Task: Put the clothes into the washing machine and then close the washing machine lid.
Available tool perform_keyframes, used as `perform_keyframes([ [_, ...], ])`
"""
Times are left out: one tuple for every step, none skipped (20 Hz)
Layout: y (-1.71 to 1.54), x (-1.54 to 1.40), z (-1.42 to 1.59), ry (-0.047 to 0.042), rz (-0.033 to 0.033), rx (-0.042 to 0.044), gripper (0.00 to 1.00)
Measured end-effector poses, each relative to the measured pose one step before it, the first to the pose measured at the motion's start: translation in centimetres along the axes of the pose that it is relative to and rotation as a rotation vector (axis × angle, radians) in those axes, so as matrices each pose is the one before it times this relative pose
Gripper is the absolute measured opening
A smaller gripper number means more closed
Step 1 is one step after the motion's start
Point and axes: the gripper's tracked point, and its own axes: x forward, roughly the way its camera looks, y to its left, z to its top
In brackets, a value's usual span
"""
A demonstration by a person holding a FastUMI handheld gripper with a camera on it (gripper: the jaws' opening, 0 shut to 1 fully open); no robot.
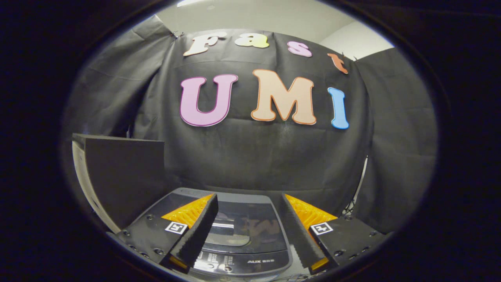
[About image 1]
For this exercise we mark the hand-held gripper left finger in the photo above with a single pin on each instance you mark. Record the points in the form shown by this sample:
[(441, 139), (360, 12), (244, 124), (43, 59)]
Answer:
[(197, 233)]

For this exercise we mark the grey washing machine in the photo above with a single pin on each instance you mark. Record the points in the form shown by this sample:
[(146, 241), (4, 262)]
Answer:
[(250, 261)]

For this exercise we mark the ceiling light panel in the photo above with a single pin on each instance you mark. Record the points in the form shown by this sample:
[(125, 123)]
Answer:
[(190, 2)]

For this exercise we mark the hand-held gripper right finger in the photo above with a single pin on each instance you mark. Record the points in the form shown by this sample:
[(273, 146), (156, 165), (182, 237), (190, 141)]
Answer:
[(299, 235)]

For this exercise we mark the dark and cream cabinet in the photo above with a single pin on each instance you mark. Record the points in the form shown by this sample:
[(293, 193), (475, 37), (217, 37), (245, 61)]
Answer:
[(125, 176)]

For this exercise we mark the black backdrop cloth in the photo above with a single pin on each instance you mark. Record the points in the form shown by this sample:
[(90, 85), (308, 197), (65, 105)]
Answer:
[(254, 156)]

